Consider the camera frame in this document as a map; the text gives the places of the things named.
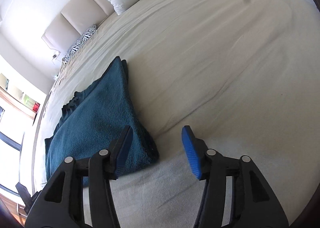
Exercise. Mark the white wall shelf unit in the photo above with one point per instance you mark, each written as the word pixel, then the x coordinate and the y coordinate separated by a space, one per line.
pixel 16 98

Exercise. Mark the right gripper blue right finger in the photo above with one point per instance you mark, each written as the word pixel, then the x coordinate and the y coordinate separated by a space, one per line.
pixel 195 150

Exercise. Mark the red box on floor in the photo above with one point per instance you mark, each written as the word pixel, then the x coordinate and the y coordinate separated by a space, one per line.
pixel 36 107

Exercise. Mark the beige padded headboard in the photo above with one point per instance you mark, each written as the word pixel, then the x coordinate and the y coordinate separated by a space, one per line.
pixel 73 20

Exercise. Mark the dark teal knit sweater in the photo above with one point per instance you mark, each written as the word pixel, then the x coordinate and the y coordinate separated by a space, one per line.
pixel 95 117

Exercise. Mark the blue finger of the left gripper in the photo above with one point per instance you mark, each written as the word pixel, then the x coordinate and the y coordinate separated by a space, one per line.
pixel 28 199

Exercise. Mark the zebra print pillow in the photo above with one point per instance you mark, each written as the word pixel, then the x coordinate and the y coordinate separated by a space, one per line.
pixel 79 43

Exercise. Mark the bed with beige sheet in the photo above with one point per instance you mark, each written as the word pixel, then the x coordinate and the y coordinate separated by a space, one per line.
pixel 243 74

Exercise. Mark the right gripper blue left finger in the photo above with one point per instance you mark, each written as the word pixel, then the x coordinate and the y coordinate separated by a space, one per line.
pixel 119 150

